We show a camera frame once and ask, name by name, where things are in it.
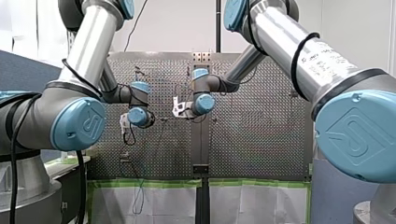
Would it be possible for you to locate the black panel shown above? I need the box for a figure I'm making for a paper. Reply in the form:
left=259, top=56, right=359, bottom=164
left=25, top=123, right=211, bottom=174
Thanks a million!
left=50, top=159, right=92, bottom=224

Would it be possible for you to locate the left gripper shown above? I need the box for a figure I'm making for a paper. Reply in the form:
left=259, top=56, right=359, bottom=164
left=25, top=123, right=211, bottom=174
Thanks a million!
left=145, top=110, right=156, bottom=130

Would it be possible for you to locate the black pole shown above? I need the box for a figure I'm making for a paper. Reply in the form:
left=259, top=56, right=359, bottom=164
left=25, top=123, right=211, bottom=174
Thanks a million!
left=215, top=0, right=222, bottom=53

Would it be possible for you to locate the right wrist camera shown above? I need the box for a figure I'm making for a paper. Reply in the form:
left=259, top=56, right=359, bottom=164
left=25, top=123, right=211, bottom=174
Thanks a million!
left=171, top=95, right=194, bottom=119

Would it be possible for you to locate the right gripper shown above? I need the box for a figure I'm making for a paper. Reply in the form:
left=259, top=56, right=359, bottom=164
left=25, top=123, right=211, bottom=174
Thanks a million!
left=186, top=113, right=208, bottom=124

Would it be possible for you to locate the thin black cable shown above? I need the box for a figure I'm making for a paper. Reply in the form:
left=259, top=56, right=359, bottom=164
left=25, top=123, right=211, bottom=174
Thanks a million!
left=123, top=0, right=149, bottom=53

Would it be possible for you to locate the grey board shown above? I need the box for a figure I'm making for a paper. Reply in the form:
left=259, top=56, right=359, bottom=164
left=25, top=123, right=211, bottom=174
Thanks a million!
left=310, top=158, right=379, bottom=224

